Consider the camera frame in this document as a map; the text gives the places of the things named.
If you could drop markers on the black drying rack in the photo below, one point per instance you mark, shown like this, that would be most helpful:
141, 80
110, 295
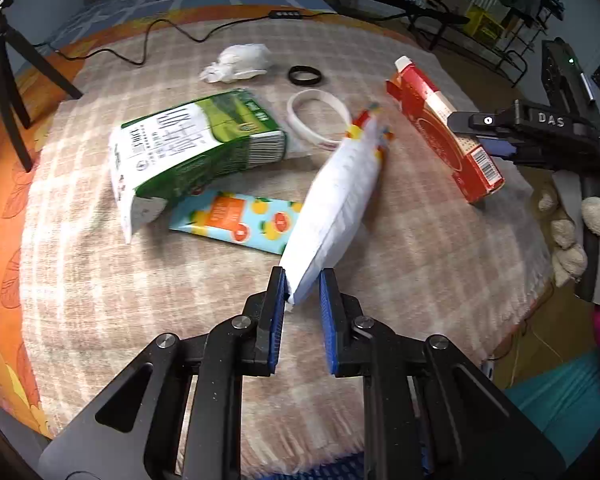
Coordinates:
510, 55

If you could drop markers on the white wristband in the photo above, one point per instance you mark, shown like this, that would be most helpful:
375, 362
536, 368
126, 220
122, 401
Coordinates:
292, 112

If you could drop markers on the blue citrus print packet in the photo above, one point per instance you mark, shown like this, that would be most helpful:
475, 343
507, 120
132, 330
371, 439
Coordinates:
230, 217

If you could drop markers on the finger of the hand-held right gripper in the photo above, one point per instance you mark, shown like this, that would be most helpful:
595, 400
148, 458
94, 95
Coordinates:
497, 147
480, 121

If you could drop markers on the black folding chair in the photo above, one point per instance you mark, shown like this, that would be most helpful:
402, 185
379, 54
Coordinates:
415, 12

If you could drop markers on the white tissue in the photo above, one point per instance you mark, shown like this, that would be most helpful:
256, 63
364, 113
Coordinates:
240, 60

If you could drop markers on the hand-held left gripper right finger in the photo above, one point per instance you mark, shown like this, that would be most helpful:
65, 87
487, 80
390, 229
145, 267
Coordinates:
328, 320

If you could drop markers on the red carton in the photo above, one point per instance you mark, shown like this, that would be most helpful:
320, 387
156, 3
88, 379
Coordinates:
430, 110

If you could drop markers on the yellow crate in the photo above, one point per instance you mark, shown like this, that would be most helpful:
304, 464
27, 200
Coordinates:
482, 25

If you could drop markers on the person's right hand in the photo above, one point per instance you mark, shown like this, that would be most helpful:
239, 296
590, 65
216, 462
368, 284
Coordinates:
567, 255

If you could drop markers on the teal cloth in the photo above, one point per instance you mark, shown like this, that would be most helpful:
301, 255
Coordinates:
555, 395

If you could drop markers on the black tripod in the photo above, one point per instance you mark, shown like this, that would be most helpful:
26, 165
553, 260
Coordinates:
5, 75

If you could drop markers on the green milk carton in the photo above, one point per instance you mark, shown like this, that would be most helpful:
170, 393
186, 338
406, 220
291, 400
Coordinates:
190, 140

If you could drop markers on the orange floral bedsheet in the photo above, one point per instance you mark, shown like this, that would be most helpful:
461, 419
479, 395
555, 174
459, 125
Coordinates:
0, 260

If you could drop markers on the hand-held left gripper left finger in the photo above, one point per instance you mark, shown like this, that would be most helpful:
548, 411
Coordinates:
278, 320

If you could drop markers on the white snack packet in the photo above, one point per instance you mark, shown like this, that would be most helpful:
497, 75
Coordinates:
340, 195

